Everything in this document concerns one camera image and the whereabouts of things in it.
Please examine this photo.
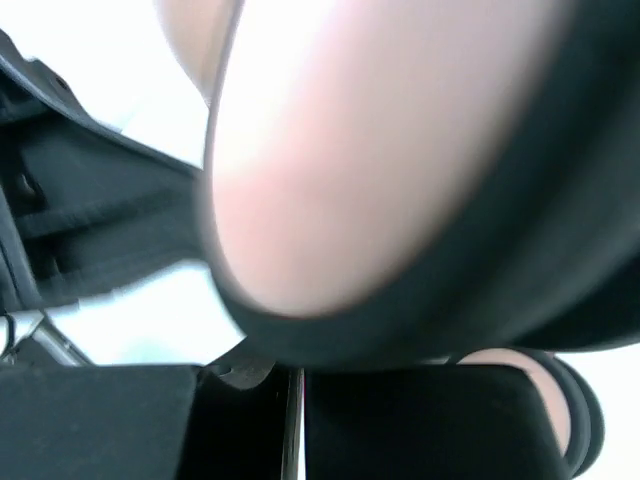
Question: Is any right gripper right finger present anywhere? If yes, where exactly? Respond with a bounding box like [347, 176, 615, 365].
[305, 365, 572, 480]

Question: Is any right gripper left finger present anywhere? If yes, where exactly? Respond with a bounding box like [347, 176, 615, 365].
[1, 365, 299, 479]

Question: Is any pink hard-shell suitcase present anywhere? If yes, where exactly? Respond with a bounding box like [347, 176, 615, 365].
[157, 1, 639, 479]

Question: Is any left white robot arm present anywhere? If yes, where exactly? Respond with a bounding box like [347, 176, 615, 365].
[1, 36, 204, 313]

